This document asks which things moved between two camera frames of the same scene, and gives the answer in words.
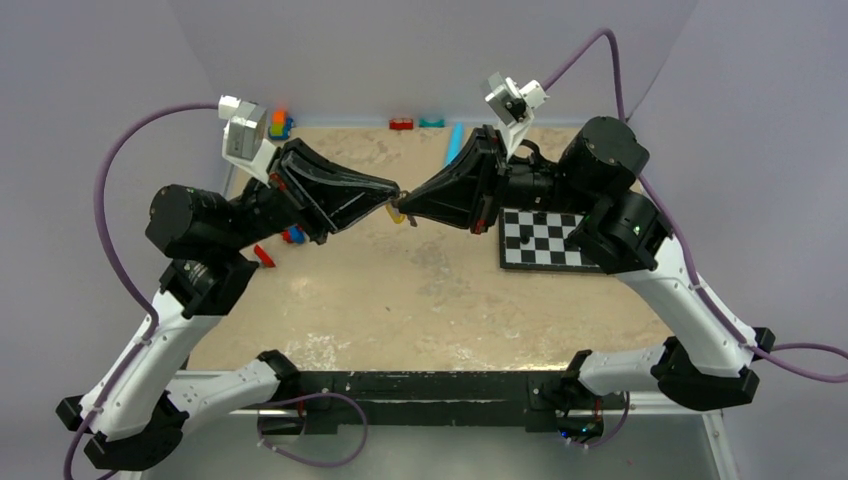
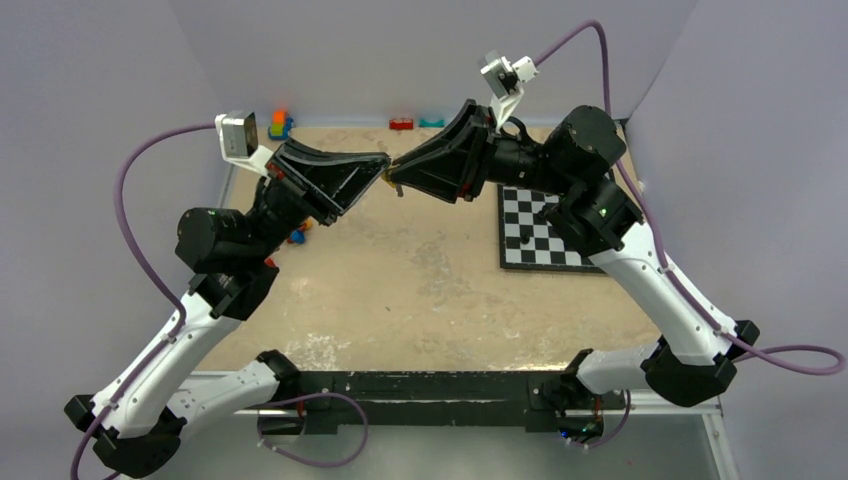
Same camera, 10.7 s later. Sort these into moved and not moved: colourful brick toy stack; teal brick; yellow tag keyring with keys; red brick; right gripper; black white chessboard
Moved: right gripper; yellow tag keyring with keys
Not moved: red brick; colourful brick toy stack; black white chessboard; teal brick
